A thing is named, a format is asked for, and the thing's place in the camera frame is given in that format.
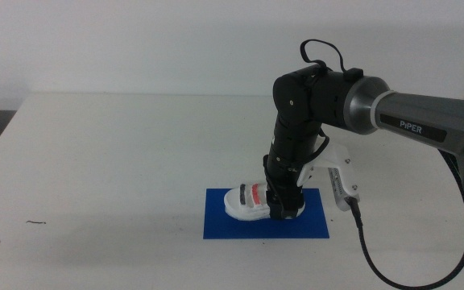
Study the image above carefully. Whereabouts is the white sandal shoe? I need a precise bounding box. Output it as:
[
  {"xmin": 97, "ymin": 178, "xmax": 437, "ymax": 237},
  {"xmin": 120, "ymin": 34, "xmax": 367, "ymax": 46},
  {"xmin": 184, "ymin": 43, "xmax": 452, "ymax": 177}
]
[{"xmin": 223, "ymin": 181, "xmax": 307, "ymax": 222}]

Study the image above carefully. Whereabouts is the blue rectangular mat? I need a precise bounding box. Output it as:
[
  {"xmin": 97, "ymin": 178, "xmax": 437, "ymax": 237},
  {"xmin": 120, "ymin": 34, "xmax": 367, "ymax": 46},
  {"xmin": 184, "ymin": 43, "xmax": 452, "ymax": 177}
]
[{"xmin": 202, "ymin": 188, "xmax": 331, "ymax": 240}]

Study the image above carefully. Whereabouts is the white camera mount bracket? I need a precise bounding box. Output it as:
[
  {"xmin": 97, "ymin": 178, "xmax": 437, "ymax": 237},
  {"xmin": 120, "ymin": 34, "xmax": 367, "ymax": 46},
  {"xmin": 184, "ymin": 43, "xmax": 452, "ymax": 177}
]
[{"xmin": 296, "ymin": 138, "xmax": 354, "ymax": 199}]

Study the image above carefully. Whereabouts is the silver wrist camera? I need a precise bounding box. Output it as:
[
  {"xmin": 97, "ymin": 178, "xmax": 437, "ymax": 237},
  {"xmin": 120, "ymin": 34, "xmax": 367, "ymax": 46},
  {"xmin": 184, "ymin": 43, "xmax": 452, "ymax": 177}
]
[{"xmin": 327, "ymin": 166, "xmax": 361, "ymax": 213}]

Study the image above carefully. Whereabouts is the thin black wrist cable loop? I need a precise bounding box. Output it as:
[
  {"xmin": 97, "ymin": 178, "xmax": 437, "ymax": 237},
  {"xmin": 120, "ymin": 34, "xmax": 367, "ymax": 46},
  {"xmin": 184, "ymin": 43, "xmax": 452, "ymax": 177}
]
[{"xmin": 299, "ymin": 38, "xmax": 365, "ymax": 81}]

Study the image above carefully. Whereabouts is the black braided camera cable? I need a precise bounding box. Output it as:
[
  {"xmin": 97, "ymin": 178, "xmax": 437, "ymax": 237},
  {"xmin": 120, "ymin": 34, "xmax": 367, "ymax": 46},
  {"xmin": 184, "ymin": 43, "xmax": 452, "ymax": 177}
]
[{"xmin": 348, "ymin": 149, "xmax": 464, "ymax": 290}]

